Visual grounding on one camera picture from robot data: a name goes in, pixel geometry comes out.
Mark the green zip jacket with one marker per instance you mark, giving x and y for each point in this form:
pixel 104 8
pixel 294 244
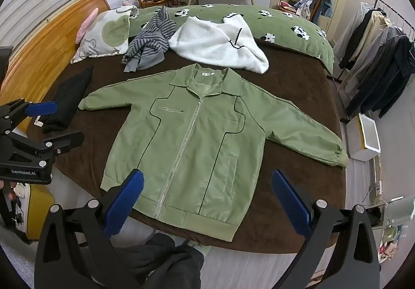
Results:
pixel 194 152

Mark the person's left hand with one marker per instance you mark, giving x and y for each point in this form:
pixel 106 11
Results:
pixel 12 185

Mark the wooden headboard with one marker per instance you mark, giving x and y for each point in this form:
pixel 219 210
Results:
pixel 42 45

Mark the brown blanket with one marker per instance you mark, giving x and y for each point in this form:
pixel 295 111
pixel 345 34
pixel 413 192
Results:
pixel 291 88

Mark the metal clothes rack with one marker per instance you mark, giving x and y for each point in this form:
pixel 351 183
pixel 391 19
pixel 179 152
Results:
pixel 376 0

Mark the black folded garment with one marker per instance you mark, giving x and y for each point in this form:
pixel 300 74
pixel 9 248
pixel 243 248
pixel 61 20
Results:
pixel 69 94

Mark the grey striped garment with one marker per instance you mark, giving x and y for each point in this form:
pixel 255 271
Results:
pixel 150 42

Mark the person's dark trousers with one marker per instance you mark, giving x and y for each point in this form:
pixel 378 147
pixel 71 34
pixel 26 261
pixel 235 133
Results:
pixel 168 263

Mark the white foam box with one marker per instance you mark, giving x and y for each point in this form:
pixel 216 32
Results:
pixel 356 143

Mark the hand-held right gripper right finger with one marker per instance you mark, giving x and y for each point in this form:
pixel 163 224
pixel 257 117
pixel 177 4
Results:
pixel 290 203

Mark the pale green box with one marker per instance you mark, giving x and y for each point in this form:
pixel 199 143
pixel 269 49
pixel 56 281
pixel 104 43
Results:
pixel 400 212

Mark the white fluffy sweater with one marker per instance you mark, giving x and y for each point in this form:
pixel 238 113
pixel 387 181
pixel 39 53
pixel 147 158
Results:
pixel 214 45

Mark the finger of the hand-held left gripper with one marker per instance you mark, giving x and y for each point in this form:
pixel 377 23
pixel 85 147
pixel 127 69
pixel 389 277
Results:
pixel 64 139
pixel 42 108

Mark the green cow print duvet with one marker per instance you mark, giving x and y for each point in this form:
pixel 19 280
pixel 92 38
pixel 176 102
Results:
pixel 282 21

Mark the row of hanging clothes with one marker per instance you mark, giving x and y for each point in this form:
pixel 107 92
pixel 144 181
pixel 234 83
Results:
pixel 382 62

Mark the pink plush cushion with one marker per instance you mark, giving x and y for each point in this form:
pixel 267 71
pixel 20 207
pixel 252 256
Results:
pixel 85 26

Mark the green print pillow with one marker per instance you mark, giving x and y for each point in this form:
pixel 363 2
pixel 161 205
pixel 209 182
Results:
pixel 107 32

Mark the white bed sheet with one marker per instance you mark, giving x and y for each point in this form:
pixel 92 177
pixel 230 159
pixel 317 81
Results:
pixel 246 269

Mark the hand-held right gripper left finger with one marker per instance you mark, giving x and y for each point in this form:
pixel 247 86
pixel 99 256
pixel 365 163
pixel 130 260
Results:
pixel 124 201

